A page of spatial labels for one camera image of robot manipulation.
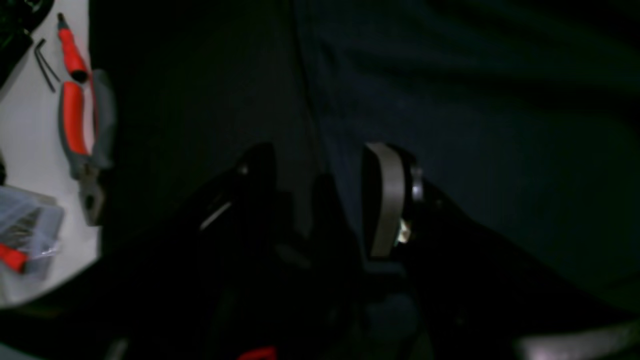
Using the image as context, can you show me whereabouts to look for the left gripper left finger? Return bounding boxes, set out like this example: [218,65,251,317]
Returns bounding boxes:
[237,143,277,236]

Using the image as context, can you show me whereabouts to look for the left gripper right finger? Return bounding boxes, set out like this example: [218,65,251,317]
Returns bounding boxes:
[361,142,425,260]

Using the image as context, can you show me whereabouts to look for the dark grey t-shirt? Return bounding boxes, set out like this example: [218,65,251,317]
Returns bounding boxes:
[293,0,640,301]

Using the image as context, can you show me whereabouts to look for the black table cloth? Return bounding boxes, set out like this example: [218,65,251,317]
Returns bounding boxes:
[89,0,321,255]

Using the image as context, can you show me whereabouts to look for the orange grey pliers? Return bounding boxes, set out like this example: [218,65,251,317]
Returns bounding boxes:
[57,69,118,227]

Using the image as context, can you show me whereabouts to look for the clear plastic parts box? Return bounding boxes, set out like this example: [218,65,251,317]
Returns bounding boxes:
[0,186,65,307]

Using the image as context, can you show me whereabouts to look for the black hex key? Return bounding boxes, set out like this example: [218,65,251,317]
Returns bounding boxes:
[33,38,61,94]

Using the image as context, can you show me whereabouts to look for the orange tool in box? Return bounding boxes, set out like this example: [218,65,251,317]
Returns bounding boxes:
[0,243,28,274]

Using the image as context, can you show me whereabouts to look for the orange handled screwdriver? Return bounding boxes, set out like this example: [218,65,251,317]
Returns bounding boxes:
[56,13,89,84]

